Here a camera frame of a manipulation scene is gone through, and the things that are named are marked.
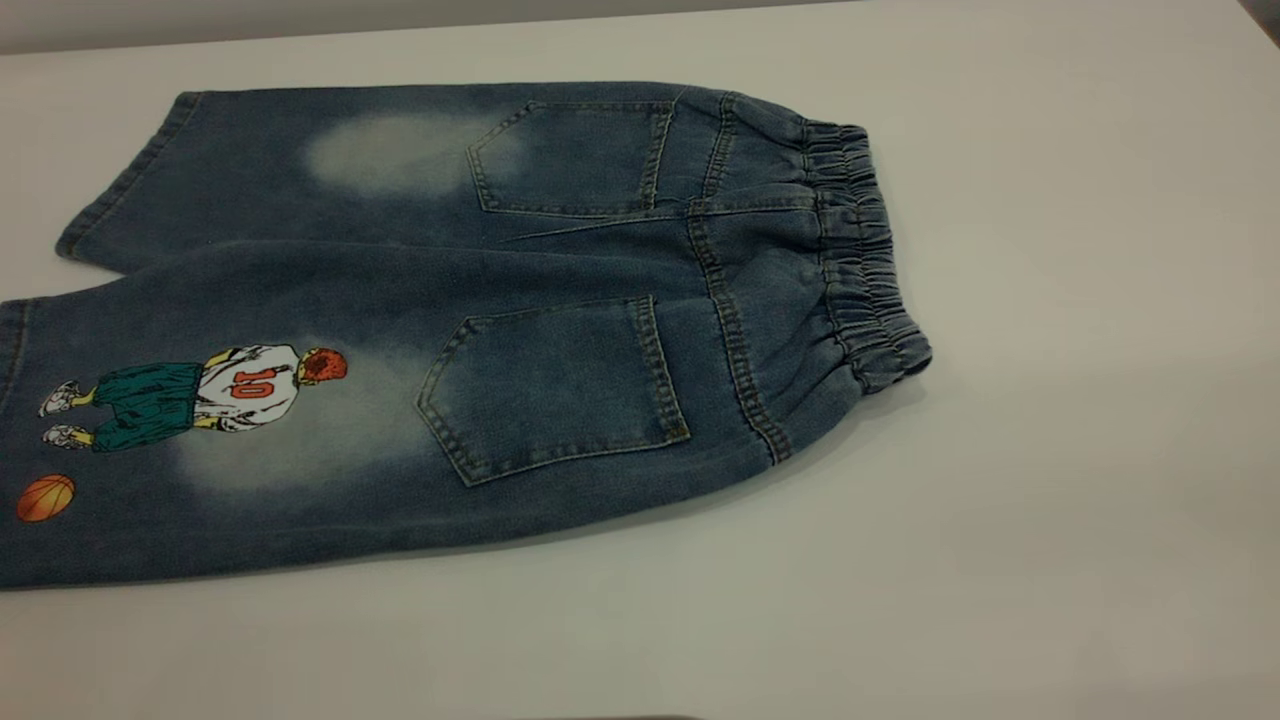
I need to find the blue denim jeans cartoon print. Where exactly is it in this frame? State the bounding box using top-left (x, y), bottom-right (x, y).
top-left (0, 80), bottom-right (934, 591)

